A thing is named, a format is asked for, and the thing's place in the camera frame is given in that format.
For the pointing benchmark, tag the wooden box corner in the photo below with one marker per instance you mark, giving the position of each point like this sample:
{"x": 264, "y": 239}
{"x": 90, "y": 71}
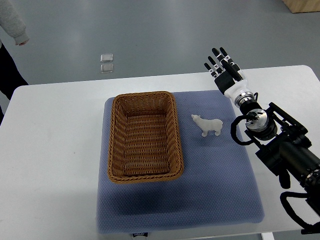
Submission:
{"x": 302, "y": 6}

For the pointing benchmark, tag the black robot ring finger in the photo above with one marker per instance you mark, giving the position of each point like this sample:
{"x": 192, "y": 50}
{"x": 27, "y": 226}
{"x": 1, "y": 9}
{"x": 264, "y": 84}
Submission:
{"x": 215, "y": 66}

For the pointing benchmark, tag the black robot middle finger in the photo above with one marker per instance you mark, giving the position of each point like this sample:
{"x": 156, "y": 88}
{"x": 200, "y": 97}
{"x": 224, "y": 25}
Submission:
{"x": 218, "y": 55}

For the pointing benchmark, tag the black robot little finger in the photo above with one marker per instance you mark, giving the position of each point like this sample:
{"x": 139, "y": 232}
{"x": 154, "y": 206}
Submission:
{"x": 213, "y": 73}

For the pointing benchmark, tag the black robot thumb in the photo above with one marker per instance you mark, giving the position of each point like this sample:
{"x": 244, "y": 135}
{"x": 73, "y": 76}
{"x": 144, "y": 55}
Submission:
{"x": 235, "y": 75}

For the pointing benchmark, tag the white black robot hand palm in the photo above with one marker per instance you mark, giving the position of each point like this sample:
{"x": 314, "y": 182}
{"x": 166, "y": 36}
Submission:
{"x": 230, "y": 87}

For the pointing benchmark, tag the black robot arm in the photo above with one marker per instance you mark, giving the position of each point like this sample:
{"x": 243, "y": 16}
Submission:
{"x": 281, "y": 139}

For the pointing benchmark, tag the white polar bear figurine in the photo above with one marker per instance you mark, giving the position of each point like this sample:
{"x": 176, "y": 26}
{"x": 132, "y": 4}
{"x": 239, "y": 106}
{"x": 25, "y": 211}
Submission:
{"x": 207, "y": 125}

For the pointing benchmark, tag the brown wicker basket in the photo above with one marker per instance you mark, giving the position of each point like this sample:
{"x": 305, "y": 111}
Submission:
{"x": 144, "y": 139}

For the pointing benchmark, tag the lower metal floor plate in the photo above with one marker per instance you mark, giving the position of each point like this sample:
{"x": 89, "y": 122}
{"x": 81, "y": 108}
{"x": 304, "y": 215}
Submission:
{"x": 107, "y": 68}

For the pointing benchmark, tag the upper metal floor plate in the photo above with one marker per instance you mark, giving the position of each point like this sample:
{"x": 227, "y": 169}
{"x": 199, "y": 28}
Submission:
{"x": 106, "y": 57}

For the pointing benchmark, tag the black trousers leg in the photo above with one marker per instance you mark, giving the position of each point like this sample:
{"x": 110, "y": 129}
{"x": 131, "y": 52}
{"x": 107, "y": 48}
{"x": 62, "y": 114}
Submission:
{"x": 10, "y": 77}

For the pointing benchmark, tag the metal floor plate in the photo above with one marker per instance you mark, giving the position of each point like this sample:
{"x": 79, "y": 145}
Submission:
{"x": 106, "y": 57}
{"x": 107, "y": 68}

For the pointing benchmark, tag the blue textured mat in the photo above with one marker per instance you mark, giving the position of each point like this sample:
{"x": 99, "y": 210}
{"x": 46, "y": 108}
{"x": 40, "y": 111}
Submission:
{"x": 217, "y": 187}

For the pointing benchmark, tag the person hand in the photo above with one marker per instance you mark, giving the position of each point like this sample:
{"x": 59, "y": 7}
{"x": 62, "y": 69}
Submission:
{"x": 22, "y": 43}

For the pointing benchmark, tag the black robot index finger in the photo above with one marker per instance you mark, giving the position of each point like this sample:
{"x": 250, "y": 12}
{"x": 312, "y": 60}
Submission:
{"x": 226, "y": 56}

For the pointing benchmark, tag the grey sleeved person arm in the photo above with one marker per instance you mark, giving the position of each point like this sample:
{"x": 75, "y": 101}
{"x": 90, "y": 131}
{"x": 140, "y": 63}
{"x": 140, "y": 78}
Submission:
{"x": 11, "y": 22}

